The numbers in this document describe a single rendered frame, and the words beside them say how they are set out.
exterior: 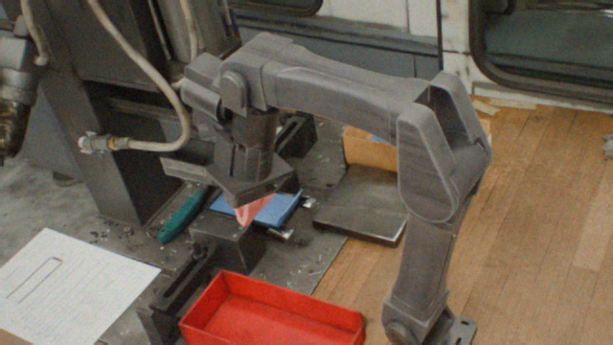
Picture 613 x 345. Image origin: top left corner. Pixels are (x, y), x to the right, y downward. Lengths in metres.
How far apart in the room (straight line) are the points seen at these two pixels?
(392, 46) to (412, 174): 0.95
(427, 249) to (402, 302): 0.11
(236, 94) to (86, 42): 0.38
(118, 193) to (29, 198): 1.91
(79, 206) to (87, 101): 1.86
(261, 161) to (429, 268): 0.25
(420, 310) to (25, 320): 0.70
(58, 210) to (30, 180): 0.30
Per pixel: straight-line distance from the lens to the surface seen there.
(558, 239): 1.22
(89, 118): 1.25
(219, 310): 1.17
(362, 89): 0.73
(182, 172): 1.10
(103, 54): 1.12
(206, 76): 0.87
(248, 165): 0.89
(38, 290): 1.35
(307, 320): 1.12
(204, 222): 1.21
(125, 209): 1.37
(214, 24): 1.03
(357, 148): 1.35
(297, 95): 0.77
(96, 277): 1.32
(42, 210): 3.14
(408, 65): 1.67
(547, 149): 1.40
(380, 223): 1.22
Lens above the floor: 1.76
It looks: 38 degrees down
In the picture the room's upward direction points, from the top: 12 degrees counter-clockwise
